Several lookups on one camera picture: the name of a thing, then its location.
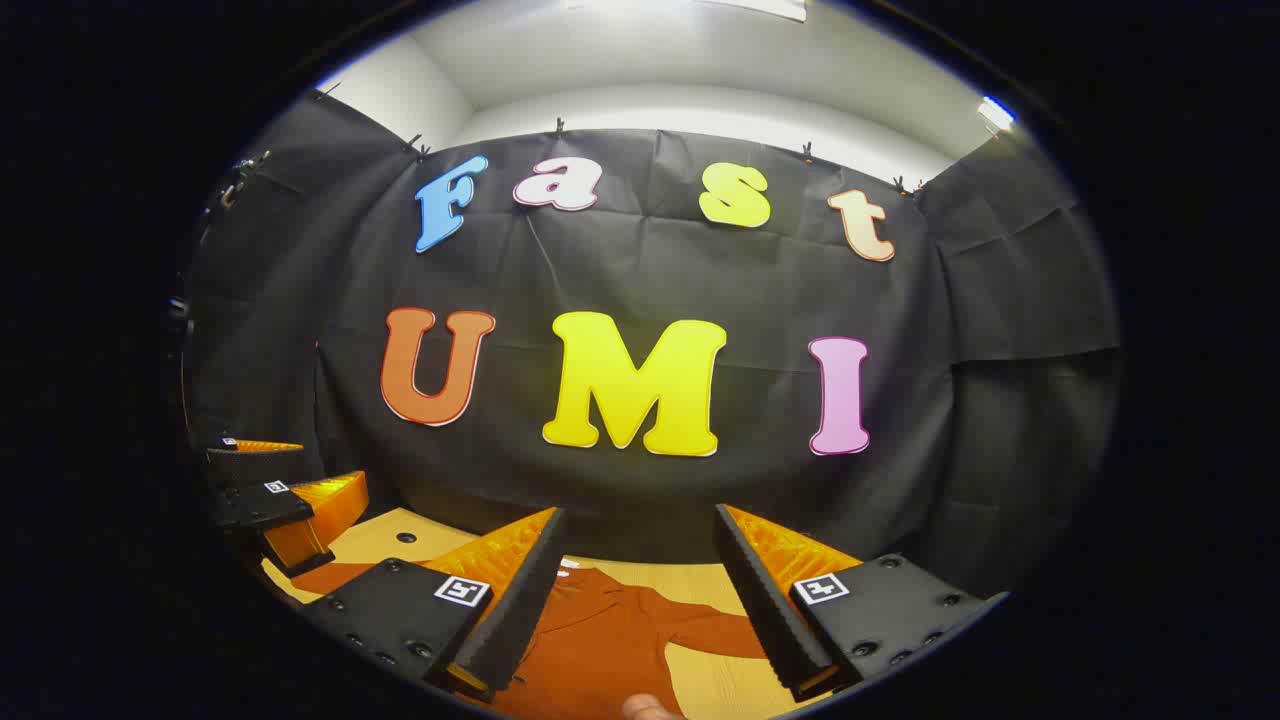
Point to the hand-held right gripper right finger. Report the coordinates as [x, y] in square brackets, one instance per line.
[770, 610]

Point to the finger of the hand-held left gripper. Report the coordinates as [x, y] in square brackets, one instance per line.
[250, 468]
[260, 508]

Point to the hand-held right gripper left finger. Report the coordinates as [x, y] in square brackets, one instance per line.
[505, 620]

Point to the orange knit coat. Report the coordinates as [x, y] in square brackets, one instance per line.
[600, 650]

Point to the white ceiling light panel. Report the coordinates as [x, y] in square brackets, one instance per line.
[750, 8]
[996, 112]

